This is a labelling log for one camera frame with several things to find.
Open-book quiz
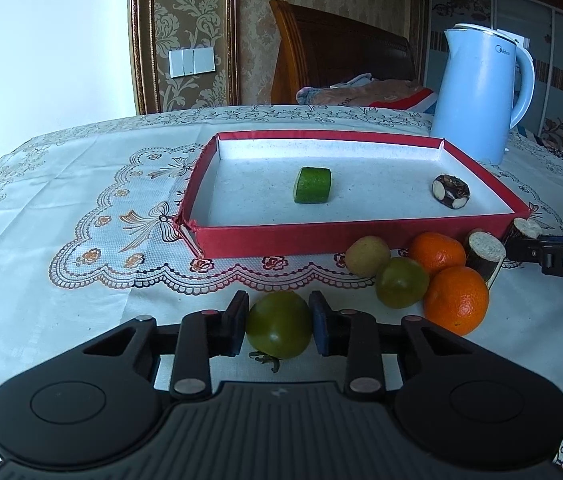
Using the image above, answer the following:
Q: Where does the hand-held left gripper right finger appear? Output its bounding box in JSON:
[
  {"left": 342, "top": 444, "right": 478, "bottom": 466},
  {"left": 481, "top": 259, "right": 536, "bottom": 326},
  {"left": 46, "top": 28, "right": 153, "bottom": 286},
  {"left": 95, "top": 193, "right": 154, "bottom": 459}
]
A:
[{"left": 309, "top": 290, "right": 467, "bottom": 397}]

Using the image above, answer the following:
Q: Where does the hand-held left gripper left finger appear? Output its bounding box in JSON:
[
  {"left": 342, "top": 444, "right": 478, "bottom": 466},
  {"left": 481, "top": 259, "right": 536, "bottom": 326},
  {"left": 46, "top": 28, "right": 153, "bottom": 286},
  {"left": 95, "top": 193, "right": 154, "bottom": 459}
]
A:
[{"left": 82, "top": 290, "right": 251, "bottom": 401}]

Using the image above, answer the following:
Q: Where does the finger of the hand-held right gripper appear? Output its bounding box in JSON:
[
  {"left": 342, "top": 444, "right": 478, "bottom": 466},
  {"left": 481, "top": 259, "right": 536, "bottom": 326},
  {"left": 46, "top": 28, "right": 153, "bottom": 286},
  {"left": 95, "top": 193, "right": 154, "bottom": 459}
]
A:
[{"left": 504, "top": 232, "right": 547, "bottom": 267}]

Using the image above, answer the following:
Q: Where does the dark sugarcane piece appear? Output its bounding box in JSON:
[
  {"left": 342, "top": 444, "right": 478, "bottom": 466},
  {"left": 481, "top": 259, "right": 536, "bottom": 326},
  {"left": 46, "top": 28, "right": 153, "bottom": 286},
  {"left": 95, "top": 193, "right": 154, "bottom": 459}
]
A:
[
  {"left": 464, "top": 228, "right": 507, "bottom": 291},
  {"left": 509, "top": 217, "right": 545, "bottom": 246}
]

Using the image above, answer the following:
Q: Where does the green tomato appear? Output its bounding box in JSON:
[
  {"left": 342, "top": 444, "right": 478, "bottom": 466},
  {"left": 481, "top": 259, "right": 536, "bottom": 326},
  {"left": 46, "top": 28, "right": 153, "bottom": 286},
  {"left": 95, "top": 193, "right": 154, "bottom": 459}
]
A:
[
  {"left": 375, "top": 257, "right": 431, "bottom": 309},
  {"left": 246, "top": 291, "right": 315, "bottom": 374}
]

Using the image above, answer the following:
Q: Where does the orange mandarin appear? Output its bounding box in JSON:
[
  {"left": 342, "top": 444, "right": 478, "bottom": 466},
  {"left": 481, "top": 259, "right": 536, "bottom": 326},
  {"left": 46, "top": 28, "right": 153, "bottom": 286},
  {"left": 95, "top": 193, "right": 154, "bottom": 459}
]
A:
[
  {"left": 408, "top": 231, "right": 467, "bottom": 277},
  {"left": 422, "top": 266, "right": 491, "bottom": 337}
]

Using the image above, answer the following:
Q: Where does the red cardboard tray box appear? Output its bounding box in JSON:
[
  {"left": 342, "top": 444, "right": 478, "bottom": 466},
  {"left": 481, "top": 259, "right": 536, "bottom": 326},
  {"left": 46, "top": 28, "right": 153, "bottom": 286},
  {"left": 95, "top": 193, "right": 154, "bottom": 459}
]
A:
[{"left": 176, "top": 130, "right": 531, "bottom": 260}]

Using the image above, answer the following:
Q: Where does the small yellow-green fruit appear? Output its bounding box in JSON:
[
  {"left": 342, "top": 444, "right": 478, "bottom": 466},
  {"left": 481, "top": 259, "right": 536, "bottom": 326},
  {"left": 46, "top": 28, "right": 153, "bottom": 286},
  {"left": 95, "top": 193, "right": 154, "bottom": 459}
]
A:
[{"left": 344, "top": 235, "right": 391, "bottom": 277}]

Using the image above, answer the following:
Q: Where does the round dark sugarcane slice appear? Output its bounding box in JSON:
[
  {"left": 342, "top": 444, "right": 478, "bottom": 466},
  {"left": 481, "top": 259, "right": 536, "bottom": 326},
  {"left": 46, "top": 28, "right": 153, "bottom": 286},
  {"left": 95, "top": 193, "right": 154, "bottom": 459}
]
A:
[{"left": 431, "top": 173, "right": 471, "bottom": 209}]

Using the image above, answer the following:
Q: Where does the green cucumber piece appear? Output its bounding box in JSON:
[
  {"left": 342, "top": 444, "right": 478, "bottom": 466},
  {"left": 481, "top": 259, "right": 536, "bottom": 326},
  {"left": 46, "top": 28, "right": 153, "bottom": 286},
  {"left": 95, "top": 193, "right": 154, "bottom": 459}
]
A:
[{"left": 294, "top": 166, "right": 333, "bottom": 205}]

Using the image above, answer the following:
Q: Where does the light blue electric kettle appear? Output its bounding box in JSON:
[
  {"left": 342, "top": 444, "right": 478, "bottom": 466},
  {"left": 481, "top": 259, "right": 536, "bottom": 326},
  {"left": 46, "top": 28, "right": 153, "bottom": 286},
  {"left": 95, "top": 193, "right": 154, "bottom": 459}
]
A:
[{"left": 430, "top": 23, "right": 536, "bottom": 166}]

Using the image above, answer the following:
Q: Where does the red striped cloth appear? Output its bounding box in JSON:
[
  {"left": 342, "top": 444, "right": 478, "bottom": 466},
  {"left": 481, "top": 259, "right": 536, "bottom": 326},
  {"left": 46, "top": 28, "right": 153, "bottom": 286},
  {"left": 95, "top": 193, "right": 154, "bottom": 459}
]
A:
[{"left": 366, "top": 87, "right": 435, "bottom": 116}]

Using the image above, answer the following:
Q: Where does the wardrobe with sliding doors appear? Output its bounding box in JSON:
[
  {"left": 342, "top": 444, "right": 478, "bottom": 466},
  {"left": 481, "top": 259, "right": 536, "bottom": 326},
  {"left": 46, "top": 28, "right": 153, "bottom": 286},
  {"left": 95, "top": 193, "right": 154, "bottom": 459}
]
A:
[{"left": 424, "top": 0, "right": 563, "bottom": 146}]

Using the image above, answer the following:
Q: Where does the folded orange blanket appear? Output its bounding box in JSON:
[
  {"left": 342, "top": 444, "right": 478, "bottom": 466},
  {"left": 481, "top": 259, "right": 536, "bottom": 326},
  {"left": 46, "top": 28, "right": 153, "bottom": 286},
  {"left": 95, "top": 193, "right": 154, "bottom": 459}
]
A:
[{"left": 295, "top": 74, "right": 427, "bottom": 111}]

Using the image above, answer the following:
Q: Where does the white wall light switch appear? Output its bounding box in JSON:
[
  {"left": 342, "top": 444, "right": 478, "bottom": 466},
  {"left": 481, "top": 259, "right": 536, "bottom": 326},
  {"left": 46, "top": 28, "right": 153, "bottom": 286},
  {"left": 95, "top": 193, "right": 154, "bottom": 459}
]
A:
[{"left": 169, "top": 46, "right": 217, "bottom": 79}]

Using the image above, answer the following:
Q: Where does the gilded wall panel frame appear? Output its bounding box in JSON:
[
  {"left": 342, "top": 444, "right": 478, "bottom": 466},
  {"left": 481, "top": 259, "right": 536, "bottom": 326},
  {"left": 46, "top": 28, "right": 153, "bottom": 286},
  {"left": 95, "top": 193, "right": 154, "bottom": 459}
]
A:
[{"left": 129, "top": 0, "right": 240, "bottom": 116}]

